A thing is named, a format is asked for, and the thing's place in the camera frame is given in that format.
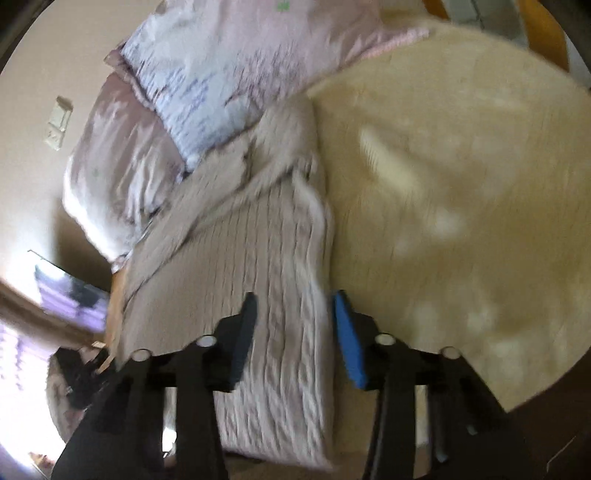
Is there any pink pillow with tree print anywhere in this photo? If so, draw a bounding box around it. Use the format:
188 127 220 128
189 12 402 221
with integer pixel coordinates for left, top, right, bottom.
105 0 430 160

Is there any dark framed screen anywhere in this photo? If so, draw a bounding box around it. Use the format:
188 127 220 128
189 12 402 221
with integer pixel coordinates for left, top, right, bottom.
28 249 112 333

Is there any beige cable-knit blanket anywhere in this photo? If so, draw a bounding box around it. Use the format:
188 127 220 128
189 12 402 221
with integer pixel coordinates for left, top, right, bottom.
107 97 338 472

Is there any wooden headboard with glass panels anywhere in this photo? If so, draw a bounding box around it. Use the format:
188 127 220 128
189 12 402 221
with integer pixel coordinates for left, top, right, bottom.
424 0 570 72

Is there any white wall switch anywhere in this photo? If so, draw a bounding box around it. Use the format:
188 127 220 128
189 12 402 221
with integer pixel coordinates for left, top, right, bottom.
45 96 74 151

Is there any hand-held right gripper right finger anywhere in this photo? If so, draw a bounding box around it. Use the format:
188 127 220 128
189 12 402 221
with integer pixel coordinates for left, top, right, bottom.
333 291 522 480

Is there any pink floral pillow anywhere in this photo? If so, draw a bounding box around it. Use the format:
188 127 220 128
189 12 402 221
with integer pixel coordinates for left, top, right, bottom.
61 69 185 273

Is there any yellow patterned bedspread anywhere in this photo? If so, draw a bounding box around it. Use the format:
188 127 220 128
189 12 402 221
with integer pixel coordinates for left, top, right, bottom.
305 18 591 414

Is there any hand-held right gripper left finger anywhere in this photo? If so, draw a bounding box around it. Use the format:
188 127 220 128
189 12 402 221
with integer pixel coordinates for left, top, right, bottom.
51 292 258 480

